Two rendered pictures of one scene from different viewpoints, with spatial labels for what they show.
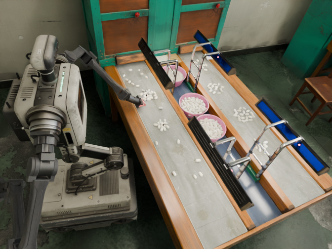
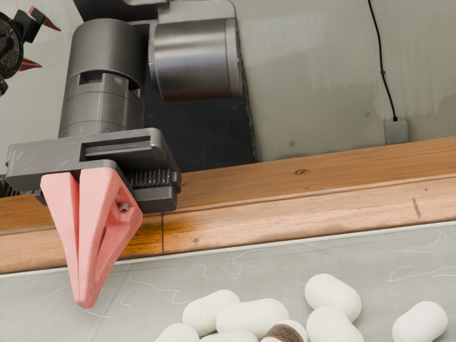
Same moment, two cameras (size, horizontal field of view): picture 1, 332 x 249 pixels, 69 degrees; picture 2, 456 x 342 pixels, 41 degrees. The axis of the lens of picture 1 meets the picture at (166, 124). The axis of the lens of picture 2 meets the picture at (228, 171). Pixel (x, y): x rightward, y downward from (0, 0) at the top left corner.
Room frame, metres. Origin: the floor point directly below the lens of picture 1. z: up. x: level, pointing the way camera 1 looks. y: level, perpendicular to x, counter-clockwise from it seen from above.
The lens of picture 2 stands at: (1.72, 0.00, 0.93)
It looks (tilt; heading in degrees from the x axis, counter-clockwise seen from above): 18 degrees down; 128
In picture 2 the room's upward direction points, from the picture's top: 10 degrees counter-clockwise
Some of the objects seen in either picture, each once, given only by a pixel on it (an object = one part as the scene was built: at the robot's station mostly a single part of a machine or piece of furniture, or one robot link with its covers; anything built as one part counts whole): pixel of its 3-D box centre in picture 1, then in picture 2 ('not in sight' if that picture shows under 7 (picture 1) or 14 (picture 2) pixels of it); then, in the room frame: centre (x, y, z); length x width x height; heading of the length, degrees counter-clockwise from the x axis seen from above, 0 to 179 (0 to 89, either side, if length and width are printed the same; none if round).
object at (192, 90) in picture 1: (202, 69); not in sight; (1.87, -0.26, 0.90); 0.20 x 0.19 x 0.45; 30
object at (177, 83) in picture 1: (172, 76); not in sight; (1.92, 0.00, 0.72); 0.27 x 0.27 x 0.10
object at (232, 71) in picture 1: (213, 50); not in sight; (1.91, -0.32, 1.08); 0.62 x 0.08 x 0.07; 30
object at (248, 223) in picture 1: (185, 125); not in sight; (1.31, -0.16, 0.71); 1.81 x 0.05 x 0.11; 30
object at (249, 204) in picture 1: (218, 157); not in sight; (0.79, -0.32, 1.08); 0.62 x 0.08 x 0.07; 30
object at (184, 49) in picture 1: (191, 47); not in sight; (2.32, -0.16, 0.83); 0.30 x 0.06 x 0.07; 120
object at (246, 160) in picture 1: (221, 169); not in sight; (0.83, -0.40, 0.90); 0.20 x 0.19 x 0.45; 30
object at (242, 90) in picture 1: (251, 108); not in sight; (1.67, -0.78, 0.67); 1.81 x 0.12 x 0.19; 30
